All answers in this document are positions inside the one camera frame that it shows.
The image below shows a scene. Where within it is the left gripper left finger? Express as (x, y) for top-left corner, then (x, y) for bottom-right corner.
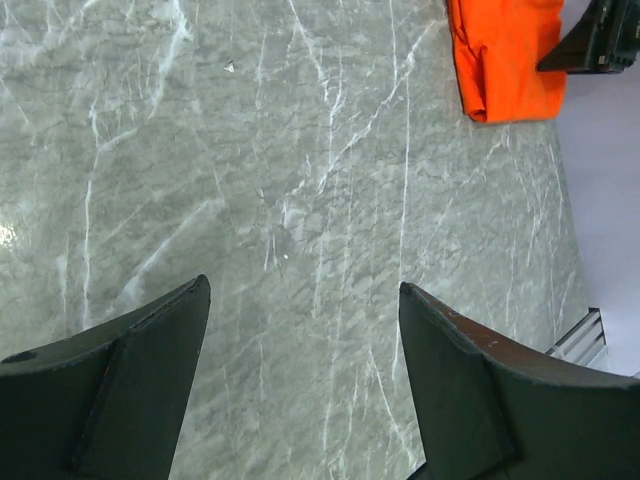
(1, 275), (211, 479)

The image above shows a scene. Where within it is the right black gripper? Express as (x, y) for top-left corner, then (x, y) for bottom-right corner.
(537, 0), (639, 74)

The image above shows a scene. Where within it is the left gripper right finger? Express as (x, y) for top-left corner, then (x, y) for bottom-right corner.
(399, 283), (639, 479)

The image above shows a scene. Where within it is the orange t-shirt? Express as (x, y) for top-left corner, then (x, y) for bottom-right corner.
(447, 0), (567, 124)

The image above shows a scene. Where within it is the aluminium frame rail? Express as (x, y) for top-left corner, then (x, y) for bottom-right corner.
(546, 308), (609, 372)

